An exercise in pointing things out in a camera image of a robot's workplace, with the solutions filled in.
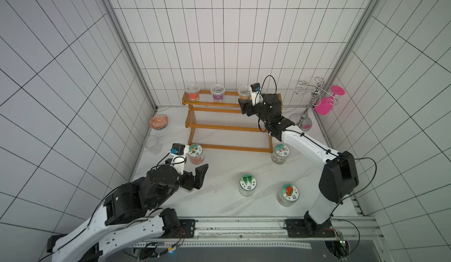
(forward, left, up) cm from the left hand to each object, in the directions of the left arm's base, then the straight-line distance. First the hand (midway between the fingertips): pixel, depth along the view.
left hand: (193, 167), depth 63 cm
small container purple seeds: (+34, -8, +7) cm, 35 cm away
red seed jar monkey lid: (+17, +4, -19) cm, 26 cm away
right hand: (+34, -18, +5) cm, 38 cm away
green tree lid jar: (+1, -22, -19) cm, 29 cm away
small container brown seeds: (+34, -20, +7) cm, 40 cm away
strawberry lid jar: (-4, -39, -19) cm, 43 cm away
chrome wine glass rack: (+43, -61, -25) cm, 79 cm away
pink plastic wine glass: (+41, -66, -8) cm, 78 cm away
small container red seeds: (+35, +4, +7) cm, 36 cm away
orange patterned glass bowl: (+42, +32, -26) cm, 59 cm away
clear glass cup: (+28, +34, -29) cm, 53 cm away
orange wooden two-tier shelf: (+33, -6, -14) cm, 37 cm away
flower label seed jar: (+16, -40, -19) cm, 47 cm away
